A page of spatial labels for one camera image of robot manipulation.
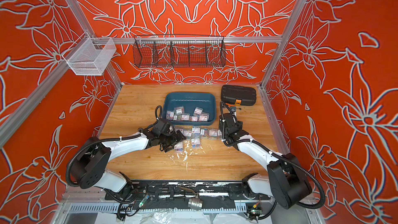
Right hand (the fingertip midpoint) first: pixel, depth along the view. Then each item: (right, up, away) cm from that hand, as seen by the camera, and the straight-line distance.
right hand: (229, 119), depth 88 cm
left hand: (-27, -12, -2) cm, 30 cm away
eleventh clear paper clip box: (-20, -14, -1) cm, 24 cm away
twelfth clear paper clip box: (-29, -16, -3) cm, 33 cm away
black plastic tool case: (+10, +15, +19) cm, 26 cm away
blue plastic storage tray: (-25, +5, +15) cm, 29 cm away
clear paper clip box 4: (-15, -9, +2) cm, 17 cm away
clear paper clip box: (-29, -6, +5) cm, 31 cm away
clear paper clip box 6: (-6, -10, +2) cm, 11 cm away
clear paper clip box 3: (-20, -8, +4) cm, 22 cm away
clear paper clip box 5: (-10, -9, +2) cm, 13 cm away
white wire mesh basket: (-85, +38, +4) cm, 93 cm away
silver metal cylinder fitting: (-20, -35, -21) cm, 45 cm away
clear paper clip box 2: (-24, -9, +2) cm, 26 cm away
